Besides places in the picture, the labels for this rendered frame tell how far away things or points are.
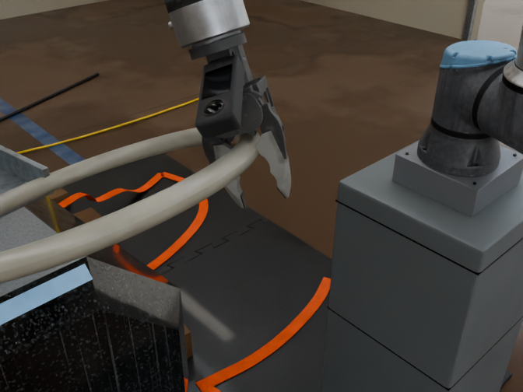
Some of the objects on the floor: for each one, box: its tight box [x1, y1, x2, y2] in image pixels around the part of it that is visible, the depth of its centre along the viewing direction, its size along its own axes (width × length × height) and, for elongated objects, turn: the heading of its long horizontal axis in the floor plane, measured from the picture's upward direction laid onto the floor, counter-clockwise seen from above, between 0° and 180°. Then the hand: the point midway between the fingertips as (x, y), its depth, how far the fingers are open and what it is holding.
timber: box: [184, 324, 193, 359], centre depth 208 cm, size 30×12×12 cm, turn 35°
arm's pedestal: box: [321, 140, 523, 392], centre depth 164 cm, size 50×50×85 cm
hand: (261, 196), depth 73 cm, fingers closed on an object, 5 cm apart
